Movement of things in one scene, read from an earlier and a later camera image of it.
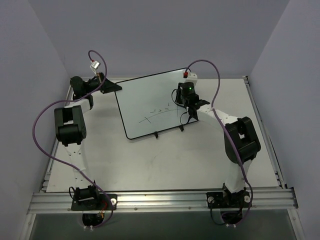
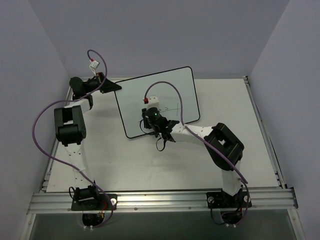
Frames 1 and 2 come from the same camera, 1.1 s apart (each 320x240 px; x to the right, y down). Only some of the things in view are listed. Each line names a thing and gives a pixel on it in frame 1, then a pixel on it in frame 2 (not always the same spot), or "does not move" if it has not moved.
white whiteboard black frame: [146, 106] does not move
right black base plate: [222, 200] does not move
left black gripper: [101, 83] does not move
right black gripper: [192, 108] -> [145, 118]
